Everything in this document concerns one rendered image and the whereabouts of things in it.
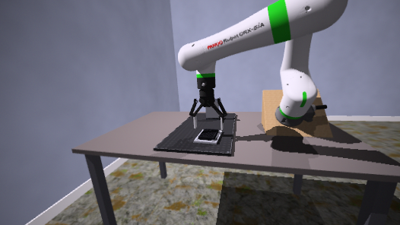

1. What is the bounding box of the white rectangular frame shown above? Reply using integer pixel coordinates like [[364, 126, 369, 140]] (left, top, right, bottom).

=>
[[194, 130, 222, 144]]

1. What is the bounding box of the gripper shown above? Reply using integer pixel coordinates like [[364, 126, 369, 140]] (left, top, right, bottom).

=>
[[189, 89, 227, 130]]

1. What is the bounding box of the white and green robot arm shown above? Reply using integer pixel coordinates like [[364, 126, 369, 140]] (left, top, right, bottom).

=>
[[178, 0, 348, 127]]

